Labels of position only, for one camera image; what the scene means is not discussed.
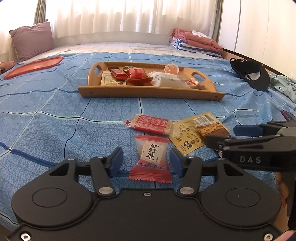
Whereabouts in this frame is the orange-red plastic tray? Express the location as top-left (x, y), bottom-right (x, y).
top-left (3, 56), bottom-right (64, 80)

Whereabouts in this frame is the wooden bed frame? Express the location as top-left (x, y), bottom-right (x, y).
top-left (222, 48), bottom-right (296, 77)

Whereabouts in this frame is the grey-green curtain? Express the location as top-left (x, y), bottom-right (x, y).
top-left (211, 0), bottom-right (223, 47)
top-left (33, 0), bottom-right (48, 25)

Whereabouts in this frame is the white wardrobe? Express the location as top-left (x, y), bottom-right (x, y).
top-left (220, 0), bottom-right (296, 77)

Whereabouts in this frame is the red and white candy packet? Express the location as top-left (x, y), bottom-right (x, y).
top-left (129, 135), bottom-right (173, 183)

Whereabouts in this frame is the black cap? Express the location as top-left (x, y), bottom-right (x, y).
top-left (230, 58), bottom-right (270, 91)

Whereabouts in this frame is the purple pillow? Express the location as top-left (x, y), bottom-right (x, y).
top-left (9, 22), bottom-right (55, 62)

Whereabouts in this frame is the teal cloth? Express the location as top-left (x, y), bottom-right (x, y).
top-left (268, 74), bottom-right (296, 103)

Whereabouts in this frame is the gold snack packet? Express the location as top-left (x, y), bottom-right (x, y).
top-left (102, 71), bottom-right (127, 87)

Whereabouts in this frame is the small clear biscuit packet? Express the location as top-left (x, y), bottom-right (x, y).
top-left (185, 77), bottom-right (207, 90)

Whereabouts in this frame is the folded clothes stack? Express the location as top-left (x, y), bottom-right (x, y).
top-left (171, 28), bottom-right (223, 54)

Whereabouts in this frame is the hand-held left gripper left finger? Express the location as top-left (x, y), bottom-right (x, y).
top-left (48, 147), bottom-right (123, 197)

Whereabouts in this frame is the orange jelly cup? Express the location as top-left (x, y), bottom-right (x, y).
top-left (164, 64), bottom-right (180, 75)

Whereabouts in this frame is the wooden tray with handles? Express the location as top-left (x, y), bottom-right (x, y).
top-left (78, 62), bottom-right (225, 102)

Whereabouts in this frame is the small red snack packet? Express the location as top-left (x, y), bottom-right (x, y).
top-left (110, 68), bottom-right (128, 81)

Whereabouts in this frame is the person's right hand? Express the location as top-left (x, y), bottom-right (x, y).
top-left (276, 173), bottom-right (289, 217)

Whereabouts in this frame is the blue striped folded towel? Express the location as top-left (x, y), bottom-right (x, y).
top-left (169, 38), bottom-right (223, 58)

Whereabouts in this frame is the white snack packet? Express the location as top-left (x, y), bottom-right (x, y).
top-left (147, 71), bottom-right (191, 89)

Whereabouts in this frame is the red rectangular snack packet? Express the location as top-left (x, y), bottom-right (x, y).
top-left (124, 114), bottom-right (176, 137)

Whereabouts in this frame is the yellow peanut packet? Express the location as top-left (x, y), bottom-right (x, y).
top-left (170, 112), bottom-right (232, 155)

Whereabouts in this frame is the white sheer curtain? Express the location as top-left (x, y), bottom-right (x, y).
top-left (0, 0), bottom-right (222, 40)

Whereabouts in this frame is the white window ledge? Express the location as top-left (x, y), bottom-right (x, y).
top-left (52, 31), bottom-right (174, 45)

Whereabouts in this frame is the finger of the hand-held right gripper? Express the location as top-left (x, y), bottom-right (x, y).
top-left (205, 135), bottom-right (278, 151)
top-left (233, 123), bottom-right (285, 138)

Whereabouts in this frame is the blue checked bed sheet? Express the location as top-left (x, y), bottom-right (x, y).
top-left (0, 53), bottom-right (296, 232)

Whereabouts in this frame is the brown cloth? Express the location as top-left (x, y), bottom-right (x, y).
top-left (0, 61), bottom-right (15, 73)

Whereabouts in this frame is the white quilted mattress cover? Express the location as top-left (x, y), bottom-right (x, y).
top-left (25, 42), bottom-right (225, 61)

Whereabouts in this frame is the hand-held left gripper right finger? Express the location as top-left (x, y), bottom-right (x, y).
top-left (170, 147), bottom-right (245, 198)

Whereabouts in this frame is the crinkled red snack packet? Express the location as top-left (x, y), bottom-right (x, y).
top-left (123, 66), bottom-right (151, 84)

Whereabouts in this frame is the dark red packet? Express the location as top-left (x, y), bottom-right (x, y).
top-left (280, 110), bottom-right (296, 121)

